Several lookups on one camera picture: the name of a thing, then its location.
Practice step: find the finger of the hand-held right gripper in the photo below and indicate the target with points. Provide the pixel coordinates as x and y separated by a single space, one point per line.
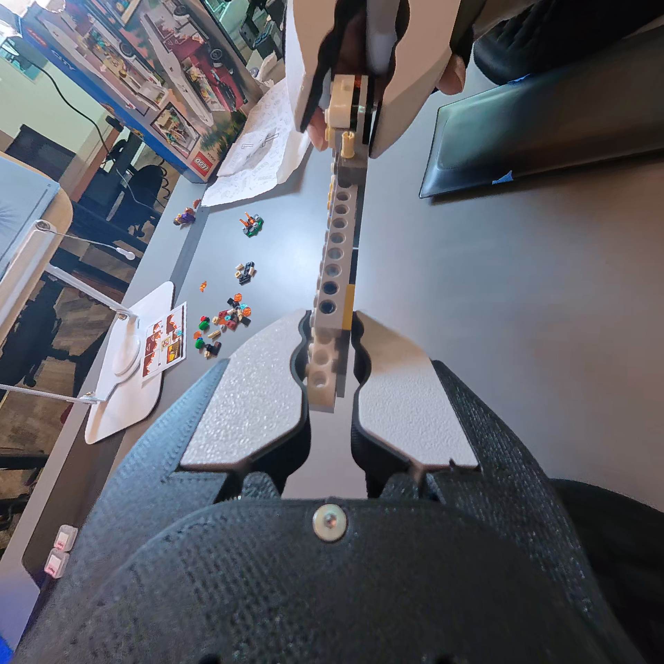
420 62
306 46

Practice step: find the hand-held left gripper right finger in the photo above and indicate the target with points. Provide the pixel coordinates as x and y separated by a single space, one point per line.
410 410

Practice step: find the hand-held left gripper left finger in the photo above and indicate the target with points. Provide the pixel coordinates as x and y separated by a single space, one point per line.
244 410

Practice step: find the grey lego beam build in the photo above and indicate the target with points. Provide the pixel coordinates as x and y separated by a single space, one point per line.
332 402

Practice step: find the pile of small lego pieces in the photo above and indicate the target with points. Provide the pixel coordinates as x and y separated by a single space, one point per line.
228 317

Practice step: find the lego sticker sheet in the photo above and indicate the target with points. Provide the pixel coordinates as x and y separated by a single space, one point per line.
166 342

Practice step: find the black and tan lego cluster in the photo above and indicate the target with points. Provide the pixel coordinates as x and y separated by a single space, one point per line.
245 275

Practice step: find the lego set box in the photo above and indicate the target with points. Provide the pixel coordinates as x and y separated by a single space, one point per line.
171 78

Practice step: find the green lego bush with flames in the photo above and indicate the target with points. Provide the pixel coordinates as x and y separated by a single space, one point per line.
252 228

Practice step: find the purple lego minifigure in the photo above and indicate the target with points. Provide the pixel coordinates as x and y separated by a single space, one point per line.
184 218

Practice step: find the white booklet stand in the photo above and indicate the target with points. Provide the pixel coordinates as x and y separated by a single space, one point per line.
129 404

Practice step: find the white printed paper bag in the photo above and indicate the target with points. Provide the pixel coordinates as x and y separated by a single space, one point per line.
249 155

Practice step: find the black chair armrest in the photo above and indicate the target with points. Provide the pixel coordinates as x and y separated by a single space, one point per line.
570 36

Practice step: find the black office chair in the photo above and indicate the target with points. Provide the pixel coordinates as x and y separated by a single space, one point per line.
140 186

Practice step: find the light wooden round table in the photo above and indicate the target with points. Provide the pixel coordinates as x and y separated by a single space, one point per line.
65 207

